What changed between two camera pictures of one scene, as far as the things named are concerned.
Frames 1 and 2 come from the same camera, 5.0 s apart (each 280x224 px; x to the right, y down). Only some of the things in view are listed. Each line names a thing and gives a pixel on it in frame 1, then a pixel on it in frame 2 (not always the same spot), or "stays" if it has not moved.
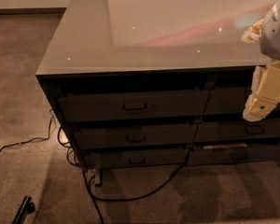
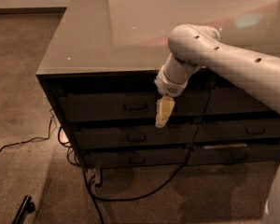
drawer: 133,105 stays
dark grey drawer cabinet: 160,76 stays
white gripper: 276,35 -> 168,87
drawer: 238,131 stays
